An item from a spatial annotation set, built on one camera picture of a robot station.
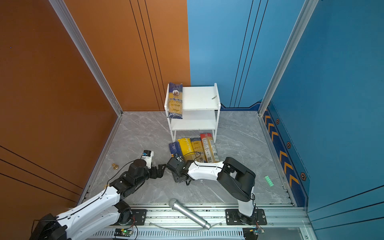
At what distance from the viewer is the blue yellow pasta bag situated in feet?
2.37

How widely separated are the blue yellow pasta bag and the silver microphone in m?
0.44

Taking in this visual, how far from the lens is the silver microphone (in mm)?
714
